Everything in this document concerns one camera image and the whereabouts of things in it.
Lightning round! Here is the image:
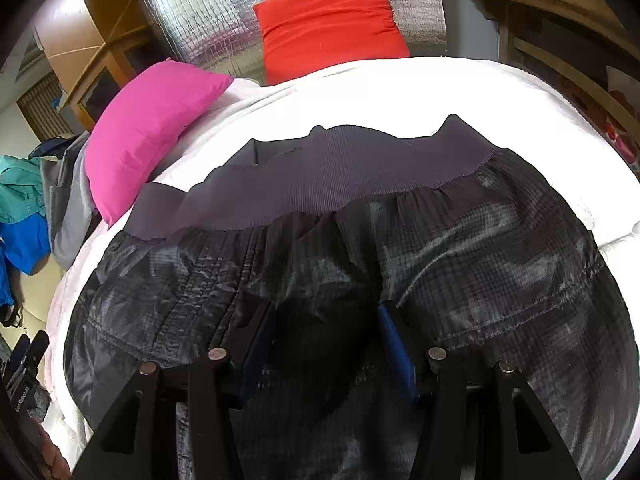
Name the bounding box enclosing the silver foil insulation sheet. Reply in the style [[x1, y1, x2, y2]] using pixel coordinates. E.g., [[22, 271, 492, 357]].
[[143, 0, 448, 82]]

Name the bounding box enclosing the grey hoodie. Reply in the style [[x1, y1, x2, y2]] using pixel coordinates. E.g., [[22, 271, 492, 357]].
[[29, 131, 100, 270]]

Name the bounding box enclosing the blue jacket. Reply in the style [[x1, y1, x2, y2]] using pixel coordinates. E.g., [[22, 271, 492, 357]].
[[1, 214, 51, 307]]

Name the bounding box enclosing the wooden pillar cabinet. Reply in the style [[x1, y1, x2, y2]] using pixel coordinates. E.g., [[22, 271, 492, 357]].
[[34, 0, 166, 130]]

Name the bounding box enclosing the red pillow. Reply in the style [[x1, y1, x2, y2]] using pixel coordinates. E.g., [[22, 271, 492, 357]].
[[254, 0, 409, 86]]

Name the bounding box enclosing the pink pillow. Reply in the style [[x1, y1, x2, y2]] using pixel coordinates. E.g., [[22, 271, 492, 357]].
[[85, 60, 233, 226]]

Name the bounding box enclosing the black puffer jacket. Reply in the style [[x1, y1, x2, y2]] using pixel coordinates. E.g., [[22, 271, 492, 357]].
[[64, 116, 639, 479]]

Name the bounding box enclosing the teal shirt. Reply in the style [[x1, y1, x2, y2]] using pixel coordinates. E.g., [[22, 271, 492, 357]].
[[0, 155, 46, 223]]

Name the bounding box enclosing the beige leather sofa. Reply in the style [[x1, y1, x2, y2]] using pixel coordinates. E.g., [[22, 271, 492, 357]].
[[0, 253, 66, 356]]

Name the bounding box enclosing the white fleece blanket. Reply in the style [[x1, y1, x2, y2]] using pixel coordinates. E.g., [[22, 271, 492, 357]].
[[44, 58, 639, 479]]

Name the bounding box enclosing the wooden side shelf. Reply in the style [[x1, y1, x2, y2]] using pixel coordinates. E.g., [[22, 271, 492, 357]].
[[477, 0, 639, 172]]

